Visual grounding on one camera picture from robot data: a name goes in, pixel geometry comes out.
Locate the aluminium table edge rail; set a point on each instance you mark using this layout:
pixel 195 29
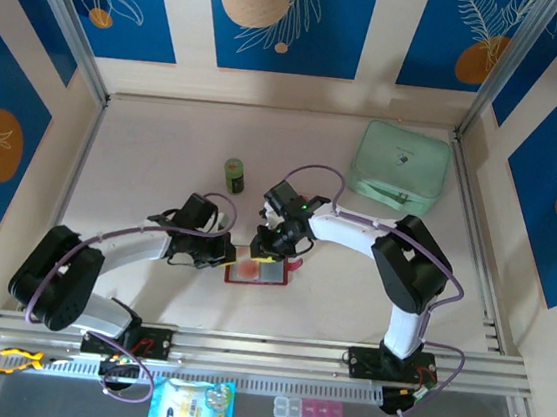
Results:
pixel 77 165
pixel 463 164

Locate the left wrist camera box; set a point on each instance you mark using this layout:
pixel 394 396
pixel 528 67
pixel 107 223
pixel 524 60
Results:
pixel 197 212

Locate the aluminium mounting rail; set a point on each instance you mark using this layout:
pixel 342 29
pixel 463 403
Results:
pixel 262 350

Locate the red leather card holder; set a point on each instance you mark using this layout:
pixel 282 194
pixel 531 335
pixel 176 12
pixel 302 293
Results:
pixel 271 273

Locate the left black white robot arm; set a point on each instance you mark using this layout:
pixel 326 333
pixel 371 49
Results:
pixel 53 283

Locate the white and pink pill organizer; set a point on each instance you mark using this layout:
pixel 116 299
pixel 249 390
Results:
pixel 308 409

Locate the mint green zip pouch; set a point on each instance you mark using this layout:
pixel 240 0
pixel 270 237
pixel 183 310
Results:
pixel 410 153

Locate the green cylindrical bottle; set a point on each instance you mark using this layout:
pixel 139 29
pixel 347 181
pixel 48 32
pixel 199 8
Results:
pixel 234 176

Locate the white card with pink circles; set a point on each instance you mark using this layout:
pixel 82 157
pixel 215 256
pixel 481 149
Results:
pixel 249 269

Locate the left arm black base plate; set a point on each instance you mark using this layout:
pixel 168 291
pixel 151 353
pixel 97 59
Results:
pixel 162 343

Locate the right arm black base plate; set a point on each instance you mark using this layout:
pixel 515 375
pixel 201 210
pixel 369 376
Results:
pixel 361 363

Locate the aluminium frame post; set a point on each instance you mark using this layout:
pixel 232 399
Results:
pixel 70 19
pixel 507 68

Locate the blue plastic snack bag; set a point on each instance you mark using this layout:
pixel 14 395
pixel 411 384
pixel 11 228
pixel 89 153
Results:
pixel 190 405

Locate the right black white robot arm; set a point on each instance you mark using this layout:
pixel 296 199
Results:
pixel 412 269

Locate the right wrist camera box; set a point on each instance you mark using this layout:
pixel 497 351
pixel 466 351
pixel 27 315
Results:
pixel 285 196

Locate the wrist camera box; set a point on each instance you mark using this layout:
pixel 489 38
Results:
pixel 285 196
pixel 197 212

